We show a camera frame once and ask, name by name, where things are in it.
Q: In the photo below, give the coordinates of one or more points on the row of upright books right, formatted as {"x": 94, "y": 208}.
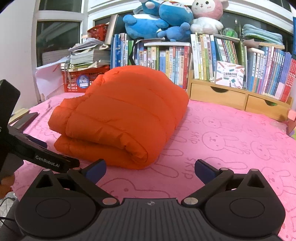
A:
{"x": 269, "y": 68}

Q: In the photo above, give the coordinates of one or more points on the pink white bunny plush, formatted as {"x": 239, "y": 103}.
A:
{"x": 207, "y": 14}

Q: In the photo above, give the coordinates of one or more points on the row of upright books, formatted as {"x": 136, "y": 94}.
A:
{"x": 171, "y": 58}
{"x": 269, "y": 68}

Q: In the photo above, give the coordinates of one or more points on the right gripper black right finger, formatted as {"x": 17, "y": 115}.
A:
{"x": 214, "y": 180}

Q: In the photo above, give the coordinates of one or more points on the row of upright books left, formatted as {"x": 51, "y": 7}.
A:
{"x": 171, "y": 58}

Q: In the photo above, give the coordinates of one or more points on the small blue bear plush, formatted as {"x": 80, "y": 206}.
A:
{"x": 176, "y": 33}

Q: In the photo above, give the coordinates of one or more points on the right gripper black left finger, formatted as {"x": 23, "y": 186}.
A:
{"x": 87, "y": 178}

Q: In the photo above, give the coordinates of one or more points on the blue whale plush toy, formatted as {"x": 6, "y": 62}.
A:
{"x": 144, "y": 26}

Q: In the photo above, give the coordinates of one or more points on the blue Doraemon plush toy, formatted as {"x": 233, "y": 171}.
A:
{"x": 174, "y": 13}

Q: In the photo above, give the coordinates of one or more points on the stack of papers and books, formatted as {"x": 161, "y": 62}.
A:
{"x": 92, "y": 53}

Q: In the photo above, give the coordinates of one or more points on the person's left hand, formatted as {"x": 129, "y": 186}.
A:
{"x": 6, "y": 184}

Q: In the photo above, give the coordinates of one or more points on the orange down jacket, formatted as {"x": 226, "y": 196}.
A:
{"x": 125, "y": 117}

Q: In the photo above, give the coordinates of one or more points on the red plastic crate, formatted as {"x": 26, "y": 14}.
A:
{"x": 79, "y": 81}

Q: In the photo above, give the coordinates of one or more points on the white label printer box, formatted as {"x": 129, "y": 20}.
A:
{"x": 229, "y": 74}

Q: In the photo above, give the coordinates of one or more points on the wooden desk drawer organizer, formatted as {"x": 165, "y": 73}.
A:
{"x": 201, "y": 90}

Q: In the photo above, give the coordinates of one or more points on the pink cardboard stand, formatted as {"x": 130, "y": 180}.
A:
{"x": 291, "y": 122}

